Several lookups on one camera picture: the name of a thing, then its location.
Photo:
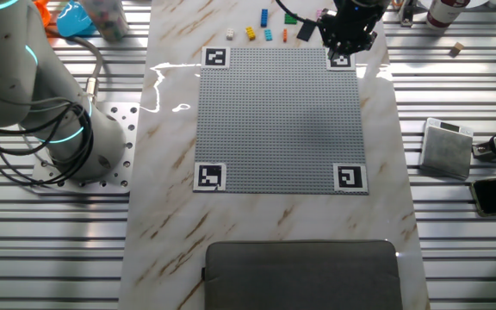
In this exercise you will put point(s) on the pink Lego brick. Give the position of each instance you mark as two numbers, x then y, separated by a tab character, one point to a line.
318	14

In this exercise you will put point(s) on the white Lego brick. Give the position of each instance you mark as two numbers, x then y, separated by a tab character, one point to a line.
230	34

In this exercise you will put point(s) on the yellow Lego brick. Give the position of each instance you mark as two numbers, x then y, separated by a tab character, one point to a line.
250	33

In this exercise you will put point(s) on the black white marker tag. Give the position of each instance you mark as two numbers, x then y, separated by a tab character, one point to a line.
345	63
209	176
215	57
350	177

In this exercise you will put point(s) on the green square Lego plate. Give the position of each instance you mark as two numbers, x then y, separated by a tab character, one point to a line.
290	19

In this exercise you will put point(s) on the cyan Lego brick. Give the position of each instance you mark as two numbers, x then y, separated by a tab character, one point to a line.
268	35

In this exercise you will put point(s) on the black Lego plate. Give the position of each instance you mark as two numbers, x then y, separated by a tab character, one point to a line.
305	32

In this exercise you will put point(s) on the grey fabric pad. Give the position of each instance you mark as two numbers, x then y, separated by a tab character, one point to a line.
299	275

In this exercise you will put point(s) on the red white bottle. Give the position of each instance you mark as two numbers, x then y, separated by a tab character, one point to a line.
446	13

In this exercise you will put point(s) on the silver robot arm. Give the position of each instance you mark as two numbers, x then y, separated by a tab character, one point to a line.
15	86

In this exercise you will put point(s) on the blue Lego brick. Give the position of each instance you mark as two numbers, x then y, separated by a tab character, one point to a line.
264	17

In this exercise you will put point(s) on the small wooden block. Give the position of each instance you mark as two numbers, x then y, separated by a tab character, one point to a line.
456	48

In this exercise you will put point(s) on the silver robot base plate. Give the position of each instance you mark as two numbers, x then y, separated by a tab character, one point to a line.
123	129

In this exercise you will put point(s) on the silver digital scale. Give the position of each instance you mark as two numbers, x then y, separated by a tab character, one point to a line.
446	150

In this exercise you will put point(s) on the clear plastic jar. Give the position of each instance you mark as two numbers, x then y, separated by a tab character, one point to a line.
106	19

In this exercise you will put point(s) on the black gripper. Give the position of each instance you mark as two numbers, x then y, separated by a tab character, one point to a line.
347	21

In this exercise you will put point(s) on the small orange Lego brick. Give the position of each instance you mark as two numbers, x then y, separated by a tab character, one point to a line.
285	35

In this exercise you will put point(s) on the grey Lego baseplate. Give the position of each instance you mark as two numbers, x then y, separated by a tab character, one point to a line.
265	129

